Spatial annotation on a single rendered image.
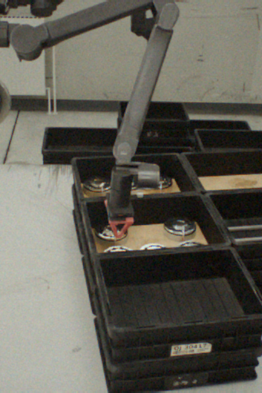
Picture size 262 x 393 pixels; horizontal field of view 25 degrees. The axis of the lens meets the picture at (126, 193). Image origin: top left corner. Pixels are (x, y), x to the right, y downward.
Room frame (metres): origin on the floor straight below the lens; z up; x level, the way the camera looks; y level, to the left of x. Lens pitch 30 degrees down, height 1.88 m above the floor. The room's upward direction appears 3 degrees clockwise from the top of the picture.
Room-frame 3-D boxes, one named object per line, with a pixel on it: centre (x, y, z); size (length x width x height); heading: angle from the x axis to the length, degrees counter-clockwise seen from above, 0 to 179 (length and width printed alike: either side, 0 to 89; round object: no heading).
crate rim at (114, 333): (1.19, -0.14, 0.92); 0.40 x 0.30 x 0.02; 102
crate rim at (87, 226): (1.48, -0.08, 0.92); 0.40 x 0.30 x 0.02; 102
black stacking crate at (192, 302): (1.19, -0.14, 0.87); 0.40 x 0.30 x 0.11; 102
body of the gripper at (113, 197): (1.40, 0.02, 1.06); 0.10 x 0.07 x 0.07; 10
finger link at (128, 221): (1.39, 0.02, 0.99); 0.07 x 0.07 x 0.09; 10
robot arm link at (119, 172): (1.40, 0.01, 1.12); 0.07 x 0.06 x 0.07; 93
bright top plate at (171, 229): (1.58, -0.18, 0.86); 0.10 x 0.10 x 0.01
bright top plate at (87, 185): (1.83, 0.10, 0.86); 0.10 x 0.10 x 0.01
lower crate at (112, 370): (1.19, -0.14, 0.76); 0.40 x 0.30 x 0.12; 102
